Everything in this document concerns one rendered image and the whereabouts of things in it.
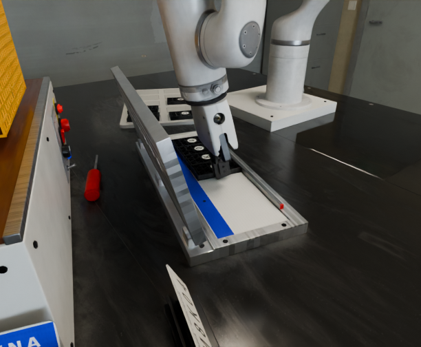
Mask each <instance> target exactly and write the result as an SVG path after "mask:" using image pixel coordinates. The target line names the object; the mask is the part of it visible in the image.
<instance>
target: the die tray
mask: <svg viewBox="0 0 421 347"><path fill-rule="evenodd" d="M136 91H137V93H138V94H139V95H140V97H141V98H142V100H143V101H144V102H145V104H146V105H158V106H159V110H158V112H159V113H160V121H158V122H159V123H160V124H161V126H169V125H192V124H194V121H193V118H192V119H184V120H171V119H170V117H169V112H177V111H186V110H191V106H190V105H187V104H182V105H167V98H175V97H181V94H180V89H179V88H170V89H154V90H136ZM127 117H128V114H127V107H126V105H125V104H124V107H123V111H122V117H121V120H120V128H135V127H134V124H133V122H127Z"/></svg>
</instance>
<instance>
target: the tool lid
mask: <svg viewBox="0 0 421 347"><path fill-rule="evenodd" d="M110 69H111V72H112V74H113V76H114V79H115V81H116V84H117V86H118V89H119V90H120V93H121V95H122V98H123V101H124V102H125V105H126V107H127V110H128V112H129V115H130V117H131V119H132V122H133V124H134V127H135V129H136V131H137V133H138V136H139V138H140V140H141V141H142V144H143V145H144V148H145V149H146V151H147V153H148V155H149V157H150V159H151V161H152V163H153V165H154V167H155V169H156V171H157V172H158V174H159V176H160V178H161V180H162V182H163V184H164V186H165V188H166V190H167V192H168V194H169V196H170V197H171V199H172V201H173V204H174V205H175V208H176V209H177V212H178V213H179V215H180V217H181V219H182V221H183V223H184V225H185V226H186V228H187V229H188V232H189V233H190V235H191V238H192V240H193V242H194V244H195V246H197V245H199V244H201V243H203V242H205V241H206V236H205V235H204V231H203V228H202V226H201V223H200V221H199V217H198V215H197V212H196V209H195V205H194V204H193V200H192V197H191V195H190V192H189V190H188V186H187V183H186V181H185V178H184V174H183V173H182V169H181V167H180V163H179V161H178V159H177V155H176V152H175V150H174V147H173V143H172V141H171V138H170V136H169V135H168V134H167V133H166V131H165V130H164V128H163V127H162V126H161V124H160V123H159V122H158V120H157V119H156V117H155V116H154V115H153V113H152V112H151V110H150V109H149V108H148V107H147V105H146V104H145V102H144V101H143V100H142V98H141V97H140V95H139V94H138V93H137V91H136V90H135V89H134V87H133V86H132V84H130V82H129V81H128V79H127V77H126V76H125V75H124V74H123V73H122V71H121V70H120V68H119V67H118V66H115V67H112V68H110Z"/></svg>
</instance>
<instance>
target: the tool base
mask: <svg viewBox="0 0 421 347"><path fill-rule="evenodd" d="M136 149H137V152H138V154H139V156H140V158H141V161H142V163H143V165H144V167H145V169H146V171H147V173H148V175H149V178H150V180H151V182H152V184H153V187H154V189H155V191H156V193H157V195H158V198H159V199H160V202H161V204H162V206H163V208H164V211H165V213H166V215H167V217H168V219H169V222H170V223H171V226H172V227H173V230H174V232H175V234H176V237H177V239H178V241H179V243H180V246H181V247H182V250H183V252H184V254H185V256H186V259H187V260H188V263H189V265H190V267H192V266H195V265H198V264H203V263H205V262H210V261H212V260H216V259H219V258H222V257H226V256H229V255H233V254H236V253H240V252H242V251H247V250H249V249H253V248H257V247H259V246H263V245H266V244H270V243H273V242H277V241H279V240H284V239H287V238H291V237H294V236H296V235H301V234H303V233H306V232H307V225H308V221H307V220H306V219H305V218H304V217H302V216H301V215H300V214H299V213H298V212H297V211H296V210H295V209H294V208H293V207H291V206H290V205H289V204H288V203H287V202H286V201H285V200H284V199H283V198H282V197H281V196H280V195H279V194H278V193H277V192H276V191H275V190H274V189H273V188H272V187H270V186H269V185H268V184H267V183H266V182H265V181H264V180H263V179H262V178H261V177H260V176H258V175H257V174H256V173H255V172H254V171H253V170H252V169H251V168H250V167H249V166H248V165H247V164H246V163H245V162H244V161H243V160H242V159H241V158H240V157H239V156H238V155H236V154H235V153H234V152H233V151H232V150H231V149H230V148H229V147H228V150H229V152H230V153H231V154H232V155H233V156H234V157H235V158H236V159H237V160H238V161H239V162H240V163H241V164H242V165H243V166H244V167H245V168H246V169H247V170H248V171H249V172H250V173H251V174H252V175H253V176H254V177H255V178H256V179H257V180H259V181H260V182H261V183H262V184H263V185H264V186H265V187H266V188H267V189H268V190H269V191H270V192H271V193H272V194H273V195H274V196H275V197H276V198H278V199H279V200H280V201H281V202H282V203H283V204H284V206H283V209H280V212H281V213H282V214H283V215H284V216H285V217H286V218H287V220H286V221H284V222H279V223H276V224H271V225H269V226H266V227H261V228H258V229H254V230H251V231H247V232H243V233H239V234H236V235H232V236H228V237H226V238H221V239H217V238H216V237H215V236H214V234H213V232H212V231H211V229H210V228H209V226H208V225H207V223H206V221H205V219H204V218H203V217H202V215H201V213H200V212H199V210H198V208H197V207H196V205H195V203H194V202H193V204H194V205H195V209H196V212H197V215H198V217H199V221H200V223H201V226H202V228H203V231H204V235H205V236H206V241H205V242H203V243H201V244H199V245H197V246H195V244H194V242H193V240H192V238H191V235H190V233H189V232H188V229H187V228H186V226H185V225H184V223H183V221H182V219H181V217H180V215H179V213H178V212H177V209H176V208H175V205H174V204H173V201H172V199H171V197H170V196H169V194H168V192H167V190H166V188H165V186H164V184H163V182H162V180H161V178H160V176H159V174H158V172H157V171H156V169H155V167H154V165H153V163H152V161H151V159H150V157H149V155H148V153H147V151H146V149H145V148H144V145H143V144H142V141H141V140H140V138H139V139H138V142H136ZM283 223H284V224H286V225H287V226H286V227H283V226H281V224H283ZM223 240H228V243H223Z"/></svg>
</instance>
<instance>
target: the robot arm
mask: <svg viewBox="0 0 421 347"><path fill-rule="evenodd" d="M328 1H329V0H303V3H302V4H301V6H300V7H299V8H298V9H297V10H295V11H294V12H291V13H289V14H286V15H283V16H282V17H279V18H278V19H276V20H275V21H274V23H273V24H272V30H271V37H270V53H269V61H268V76H267V84H266V92H264V93H261V94H258V95H256V96H255V103H256V104H258V105H260V106H262V107H265V108H268V109H275V110H281V111H296V110H302V109H307V108H309V107H311V106H312V99H311V98H310V97H308V96H305V95H303V93H304V88H303V86H304V81H305V72H306V67H307V58H308V52H309V48H310V39H311V34H312V28H313V25H314V22H315V20H316V18H317V16H318V14H319V12H320V11H321V10H322V9H323V8H324V6H325V5H326V4H327V3H328ZM157 4H158V9H159V11H160V16H161V20H162V25H163V28H164V32H165V35H166V40H167V43H168V47H169V52H170V54H171V59H172V62H173V67H174V70H175V75H176V78H177V83H178V87H179V89H180V94H181V97H182V98H183V99H184V100H185V103H186V104H187V105H190V106H191V111H192V115H193V121H194V124H195V129H196V132H197V136H198V138H199V139H200V141H201V142H202V143H203V144H204V146H205V147H206V148H207V150H208V154H209V157H210V159H212V160H211V161H210V162H211V165H212V169H213V174H214V177H216V179H218V180H219V179H220V178H223V177H226V176H229V175H230V166H229V162H228V161H229V160H231V157H230V152H229V150H228V145H227V144H229V145H230V146H231V147H232V148H233V149H237V148H238V142H237V136H236V133H235V127H234V123H233V118H232V115H231V112H230V108H229V106H228V102H227V100H226V98H225V97H226V95H227V89H228V79H227V75H226V68H240V67H245V66H247V65H248V64H249V63H251V62H252V60H253V59H254V57H255V56H256V54H257V50H258V49H259V44H260V41H261V35H262V31H263V22H264V17H265V11H266V0H222V4H221V8H220V10H219V12H218V11H217V9H216V7H215V1H214V0H157Z"/></svg>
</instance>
